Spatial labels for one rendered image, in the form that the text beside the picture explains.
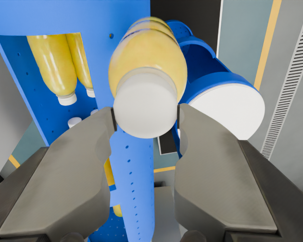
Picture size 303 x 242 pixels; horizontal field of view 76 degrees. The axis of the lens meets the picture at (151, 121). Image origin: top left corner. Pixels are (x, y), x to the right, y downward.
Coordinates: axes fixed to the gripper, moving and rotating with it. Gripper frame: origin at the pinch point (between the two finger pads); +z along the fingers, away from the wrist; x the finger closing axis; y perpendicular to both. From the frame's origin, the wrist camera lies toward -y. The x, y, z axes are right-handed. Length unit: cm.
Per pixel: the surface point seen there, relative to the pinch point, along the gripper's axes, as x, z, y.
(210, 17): 36, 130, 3
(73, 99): -18.4, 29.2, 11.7
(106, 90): -7.2, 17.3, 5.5
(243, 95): 25, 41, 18
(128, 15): -2.9, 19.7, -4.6
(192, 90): 10.9, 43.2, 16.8
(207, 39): 35, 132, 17
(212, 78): 16.8, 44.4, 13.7
